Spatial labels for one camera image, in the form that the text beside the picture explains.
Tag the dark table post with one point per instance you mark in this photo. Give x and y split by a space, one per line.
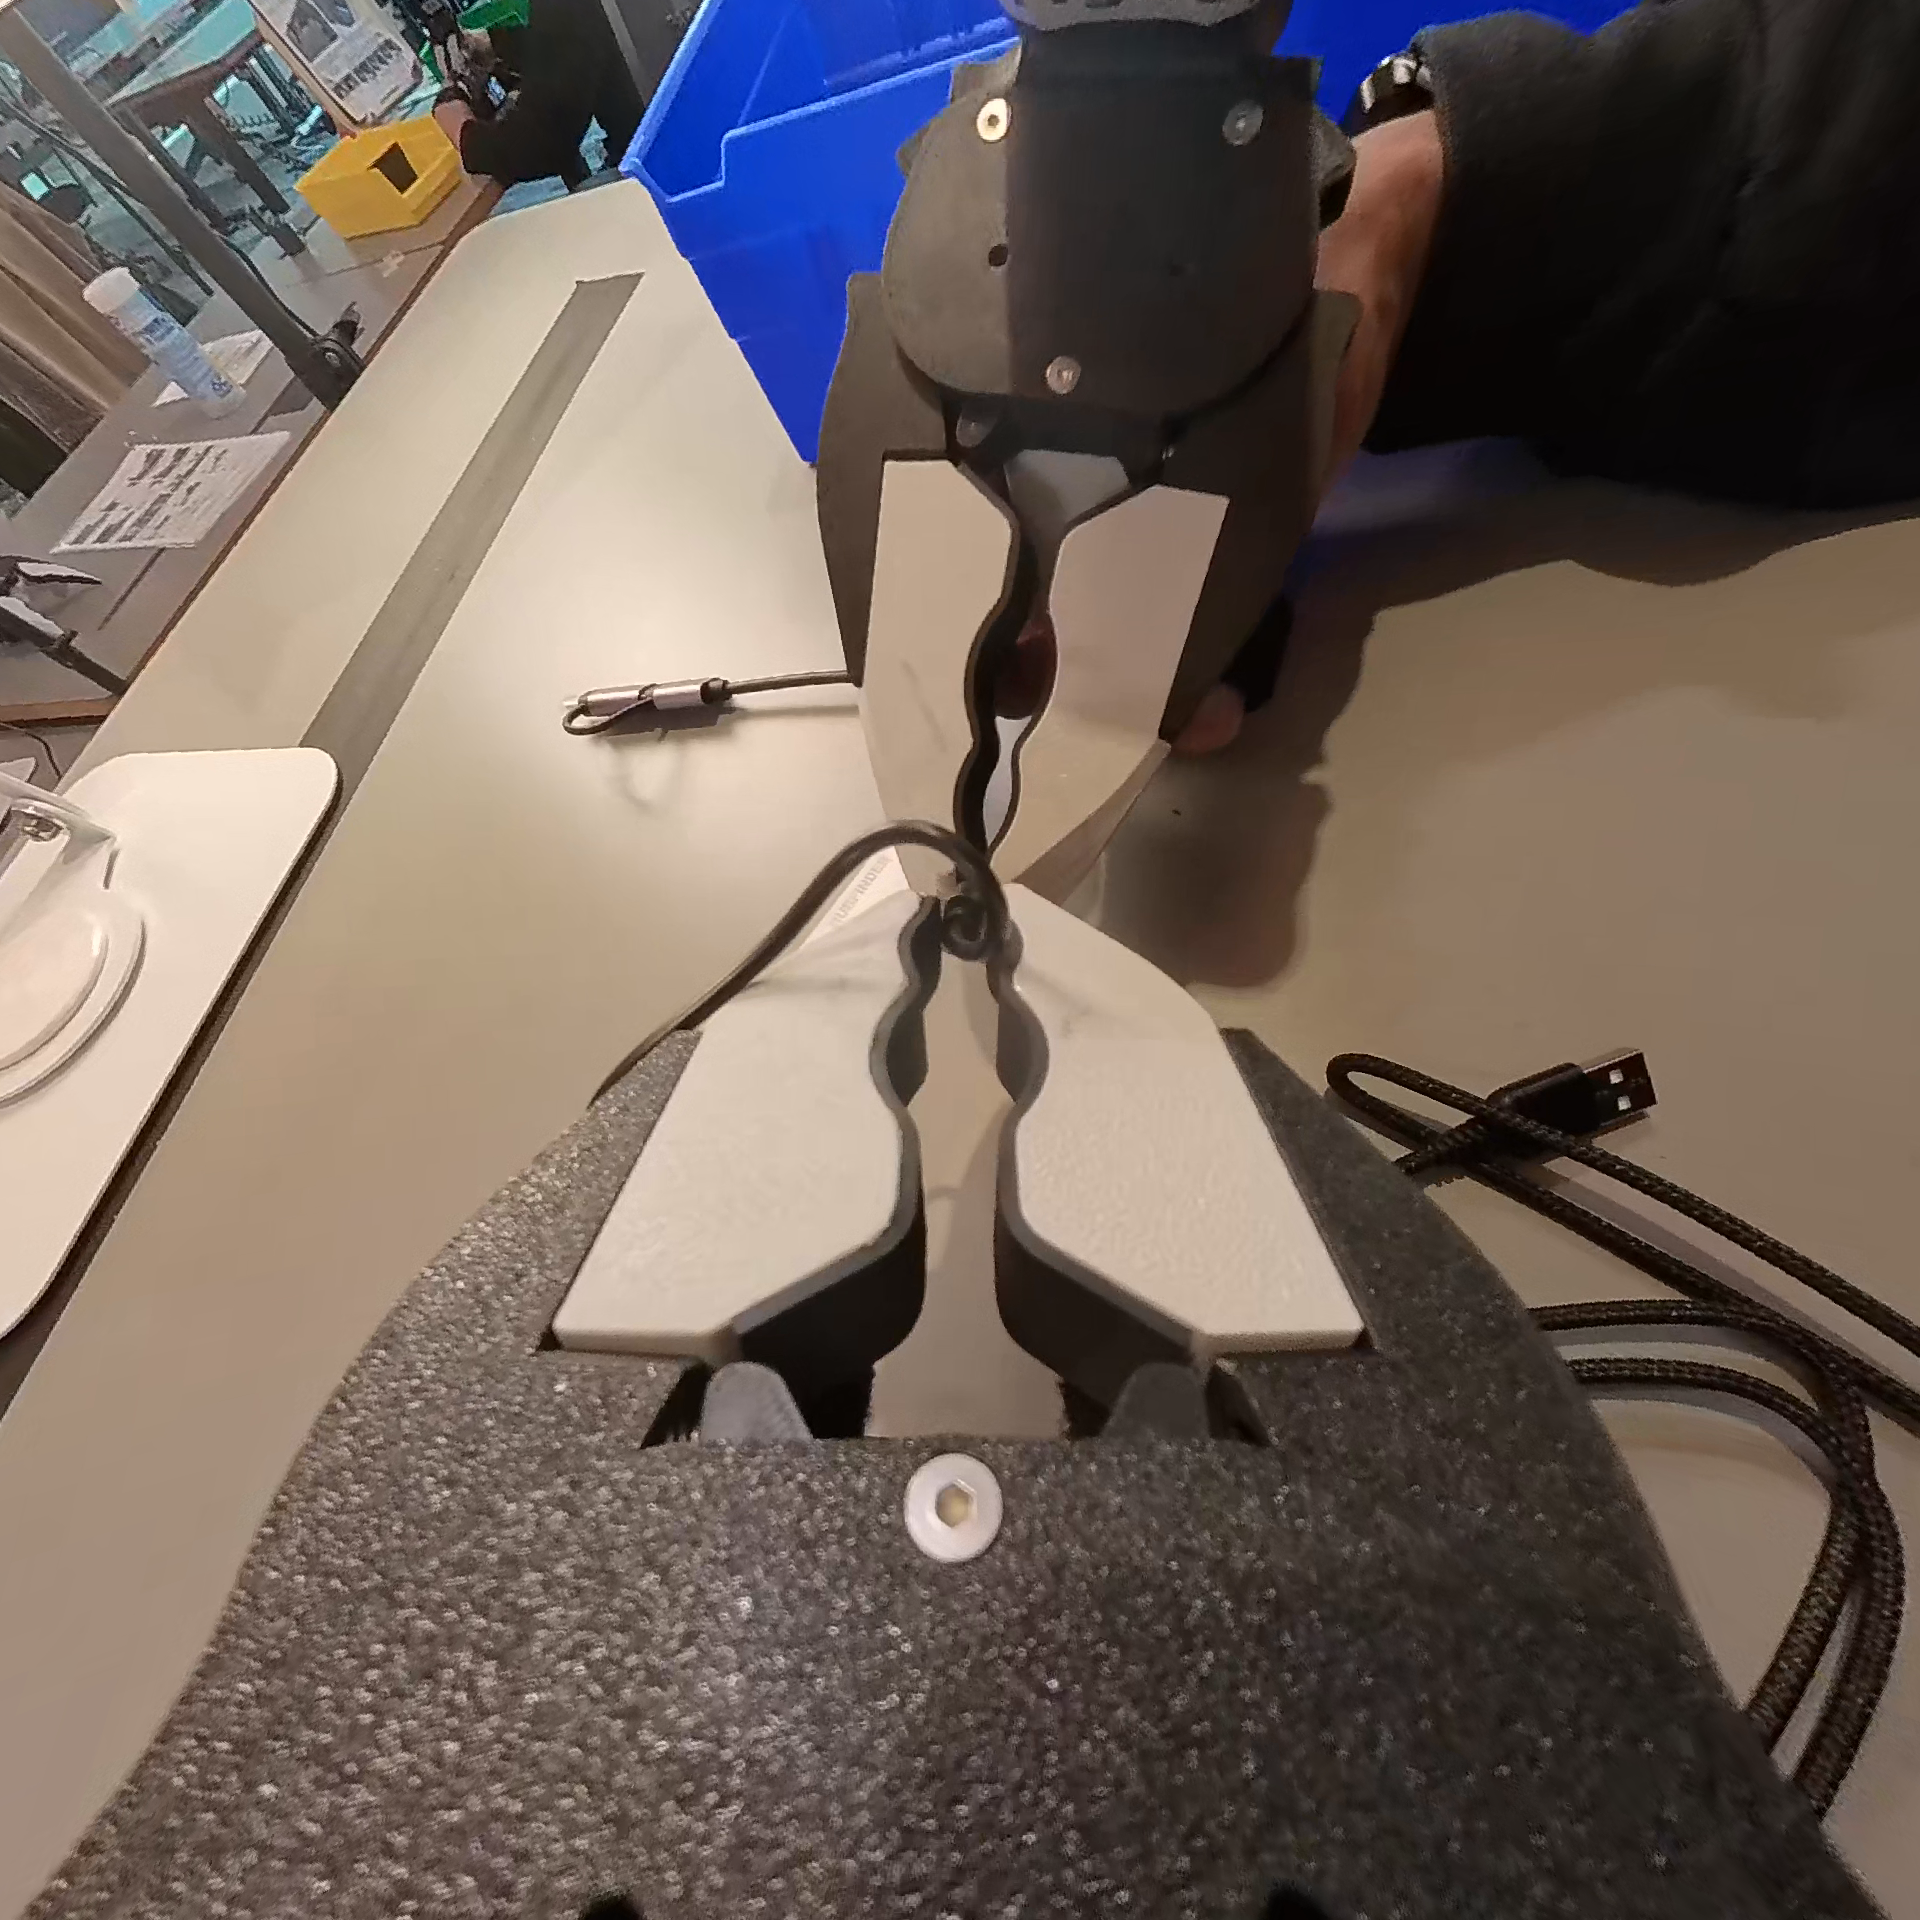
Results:
166 195

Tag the yellow plastic bin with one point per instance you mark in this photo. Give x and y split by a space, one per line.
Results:
354 188

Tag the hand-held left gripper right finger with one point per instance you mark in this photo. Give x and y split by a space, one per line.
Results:
1172 1186

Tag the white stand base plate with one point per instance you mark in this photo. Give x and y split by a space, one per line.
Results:
195 902

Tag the printed paper sheet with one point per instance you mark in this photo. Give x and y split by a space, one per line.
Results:
166 489

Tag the white plastic bottle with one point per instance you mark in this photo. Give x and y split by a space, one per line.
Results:
166 346

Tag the blue plastic bin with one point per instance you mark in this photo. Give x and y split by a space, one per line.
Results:
750 182

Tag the printed poster sheet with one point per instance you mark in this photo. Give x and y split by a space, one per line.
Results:
354 60

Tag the person's right forearm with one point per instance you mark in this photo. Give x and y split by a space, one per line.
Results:
1652 225

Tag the person's right hand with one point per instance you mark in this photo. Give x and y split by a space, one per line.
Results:
1389 254

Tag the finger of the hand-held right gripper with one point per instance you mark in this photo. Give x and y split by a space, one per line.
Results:
1125 629
931 629

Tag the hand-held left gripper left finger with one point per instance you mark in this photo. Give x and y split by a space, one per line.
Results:
750 1186

